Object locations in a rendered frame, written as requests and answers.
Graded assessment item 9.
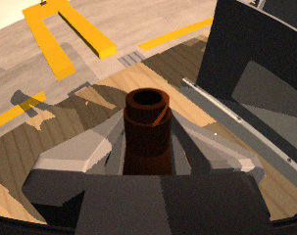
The black crate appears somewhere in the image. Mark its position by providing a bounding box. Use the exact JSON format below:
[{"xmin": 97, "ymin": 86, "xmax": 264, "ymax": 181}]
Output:
[{"xmin": 195, "ymin": 0, "xmax": 297, "ymax": 164}]

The orange-brown bottle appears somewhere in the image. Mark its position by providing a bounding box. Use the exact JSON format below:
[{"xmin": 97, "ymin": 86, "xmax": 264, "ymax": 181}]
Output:
[{"xmin": 123, "ymin": 88, "xmax": 173, "ymax": 175}]

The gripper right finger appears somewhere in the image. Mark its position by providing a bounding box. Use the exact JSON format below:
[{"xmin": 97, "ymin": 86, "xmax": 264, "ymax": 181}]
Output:
[{"xmin": 170, "ymin": 109, "xmax": 265, "ymax": 185}]

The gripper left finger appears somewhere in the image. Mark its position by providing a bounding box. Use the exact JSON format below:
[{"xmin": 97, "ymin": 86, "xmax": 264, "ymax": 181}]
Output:
[{"xmin": 31, "ymin": 109, "xmax": 125, "ymax": 175}]

